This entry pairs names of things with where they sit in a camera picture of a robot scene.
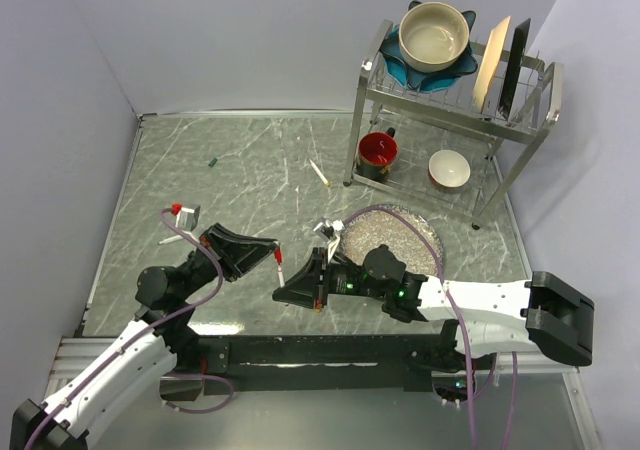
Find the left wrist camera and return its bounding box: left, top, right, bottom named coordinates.
left=170, top=203, right=201, bottom=231

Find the blue flower-shaped bowl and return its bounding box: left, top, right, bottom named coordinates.
left=380, top=0, right=478, bottom=92

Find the cream plate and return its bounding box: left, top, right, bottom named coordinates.
left=472, top=16, right=511, bottom=113

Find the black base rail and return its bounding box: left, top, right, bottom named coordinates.
left=176, top=331, right=465, bottom=392

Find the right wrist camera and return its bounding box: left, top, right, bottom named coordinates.
left=313, top=219, right=344, bottom=262

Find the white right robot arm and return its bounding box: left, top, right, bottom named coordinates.
left=272, top=245, right=595, bottom=368

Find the steel dish rack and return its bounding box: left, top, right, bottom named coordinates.
left=342, top=20, right=565, bottom=229

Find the white pen green tip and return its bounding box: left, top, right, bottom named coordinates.
left=158, top=235, right=183, bottom=245

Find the black plate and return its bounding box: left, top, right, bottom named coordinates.
left=497, top=18, right=531, bottom=120

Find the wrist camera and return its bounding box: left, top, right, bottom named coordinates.
left=313, top=219, right=344, bottom=262
left=170, top=203, right=201, bottom=231

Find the white pen yellow tip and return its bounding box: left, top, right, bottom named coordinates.
left=309, top=159, right=331, bottom=188

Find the speckled ceramic plate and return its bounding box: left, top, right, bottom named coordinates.
left=337, top=204, right=445, bottom=276

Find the small white bowl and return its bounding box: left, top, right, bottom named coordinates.
left=428, top=150, right=471, bottom=190

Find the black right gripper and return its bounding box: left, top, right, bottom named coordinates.
left=273, top=247, right=388, bottom=309

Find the red black mug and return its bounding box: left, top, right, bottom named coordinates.
left=356, top=127, right=399, bottom=182

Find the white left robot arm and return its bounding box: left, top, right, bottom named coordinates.
left=9, top=224, right=280, bottom=449

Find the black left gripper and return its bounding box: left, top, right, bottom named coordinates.
left=176, top=222, right=279, bottom=300

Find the white pen red tip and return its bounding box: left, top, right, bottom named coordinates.
left=276, top=262, right=285, bottom=288

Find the large beige bowl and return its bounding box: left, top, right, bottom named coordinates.
left=398, top=2, right=470, bottom=73

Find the red pen cap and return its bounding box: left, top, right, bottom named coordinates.
left=274, top=248, right=283, bottom=265

